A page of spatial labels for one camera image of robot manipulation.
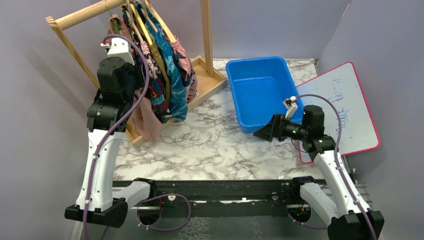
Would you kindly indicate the blue plastic bin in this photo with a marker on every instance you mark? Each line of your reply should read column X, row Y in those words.
column 258, row 87

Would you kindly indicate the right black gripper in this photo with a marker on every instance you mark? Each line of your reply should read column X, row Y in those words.
column 275, row 128

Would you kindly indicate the pink floral shorts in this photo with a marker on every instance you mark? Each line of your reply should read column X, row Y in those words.
column 188, row 74

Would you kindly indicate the yellow hanger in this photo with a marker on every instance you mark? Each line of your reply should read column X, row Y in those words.
column 142, row 26

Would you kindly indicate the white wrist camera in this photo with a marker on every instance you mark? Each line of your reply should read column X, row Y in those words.
column 118, row 47
column 291, row 106

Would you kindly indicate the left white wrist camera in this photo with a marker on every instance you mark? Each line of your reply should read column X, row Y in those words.
column 118, row 47

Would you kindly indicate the beige wooden hanger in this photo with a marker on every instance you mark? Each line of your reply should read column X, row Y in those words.
column 133, row 20

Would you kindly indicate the comic print shorts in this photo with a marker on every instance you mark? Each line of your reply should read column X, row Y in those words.
column 156, row 90

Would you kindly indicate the mustard brown shorts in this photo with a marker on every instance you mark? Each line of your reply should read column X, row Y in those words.
column 161, row 65

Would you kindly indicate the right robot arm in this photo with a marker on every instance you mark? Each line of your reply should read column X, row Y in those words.
column 347, row 216

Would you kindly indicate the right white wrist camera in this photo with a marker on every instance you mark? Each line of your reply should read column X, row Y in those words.
column 291, row 106

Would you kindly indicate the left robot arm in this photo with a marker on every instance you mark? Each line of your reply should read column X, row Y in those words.
column 107, row 120

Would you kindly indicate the teal patterned shorts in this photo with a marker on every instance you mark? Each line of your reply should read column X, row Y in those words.
column 178, row 102

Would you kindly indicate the green hanger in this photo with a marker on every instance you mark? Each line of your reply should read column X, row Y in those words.
column 116, row 26

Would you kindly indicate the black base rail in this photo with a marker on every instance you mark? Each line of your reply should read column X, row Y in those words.
column 224, row 198

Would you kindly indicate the pink framed whiteboard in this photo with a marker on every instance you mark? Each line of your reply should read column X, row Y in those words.
column 340, row 94

